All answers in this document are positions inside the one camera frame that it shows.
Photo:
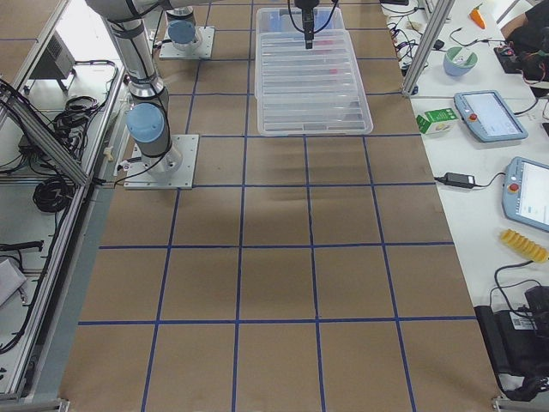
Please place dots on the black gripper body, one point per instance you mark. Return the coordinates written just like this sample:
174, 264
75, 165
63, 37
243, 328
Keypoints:
306, 6

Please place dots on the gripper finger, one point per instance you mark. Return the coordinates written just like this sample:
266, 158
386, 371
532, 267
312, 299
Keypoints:
308, 28

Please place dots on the clear plastic box lid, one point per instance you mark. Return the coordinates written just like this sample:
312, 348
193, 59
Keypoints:
317, 91

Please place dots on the grey control box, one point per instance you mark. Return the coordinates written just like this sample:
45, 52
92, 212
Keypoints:
56, 63

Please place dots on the green blue bowl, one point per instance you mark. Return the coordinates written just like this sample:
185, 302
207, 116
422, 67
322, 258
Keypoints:
458, 61

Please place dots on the green white carton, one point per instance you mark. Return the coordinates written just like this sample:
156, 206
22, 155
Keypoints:
436, 121

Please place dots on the orange carrot toy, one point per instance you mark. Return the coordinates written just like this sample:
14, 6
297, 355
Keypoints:
476, 17

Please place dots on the far teach pendant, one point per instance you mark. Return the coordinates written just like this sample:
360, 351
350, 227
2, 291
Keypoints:
488, 117

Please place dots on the teach pendant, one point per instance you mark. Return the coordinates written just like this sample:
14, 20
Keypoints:
488, 117
525, 193

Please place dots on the black power adapter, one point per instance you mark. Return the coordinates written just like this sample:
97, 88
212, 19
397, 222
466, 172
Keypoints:
458, 180

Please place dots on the near teach pendant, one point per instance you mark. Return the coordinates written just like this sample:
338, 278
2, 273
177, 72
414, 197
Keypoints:
525, 193

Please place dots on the yellow ridged toy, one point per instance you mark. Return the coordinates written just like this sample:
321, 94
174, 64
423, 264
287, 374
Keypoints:
524, 246

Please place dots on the black device on table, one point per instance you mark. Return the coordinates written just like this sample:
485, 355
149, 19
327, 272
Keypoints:
517, 343

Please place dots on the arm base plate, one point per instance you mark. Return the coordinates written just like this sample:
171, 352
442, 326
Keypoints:
203, 51
175, 170

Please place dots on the aluminium frame post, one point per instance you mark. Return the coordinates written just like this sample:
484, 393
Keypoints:
426, 43

